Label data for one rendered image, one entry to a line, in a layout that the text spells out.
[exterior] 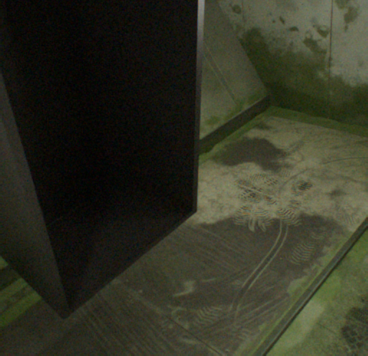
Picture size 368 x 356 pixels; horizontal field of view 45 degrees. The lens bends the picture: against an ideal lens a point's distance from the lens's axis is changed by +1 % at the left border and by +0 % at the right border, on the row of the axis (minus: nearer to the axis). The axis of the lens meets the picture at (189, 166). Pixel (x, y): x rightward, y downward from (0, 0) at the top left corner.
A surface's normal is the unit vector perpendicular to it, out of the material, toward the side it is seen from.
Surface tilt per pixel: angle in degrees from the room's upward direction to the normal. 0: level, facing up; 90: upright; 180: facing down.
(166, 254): 0
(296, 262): 0
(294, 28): 90
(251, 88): 57
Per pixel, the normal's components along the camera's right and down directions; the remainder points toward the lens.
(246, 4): -0.67, 0.46
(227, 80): 0.54, -0.23
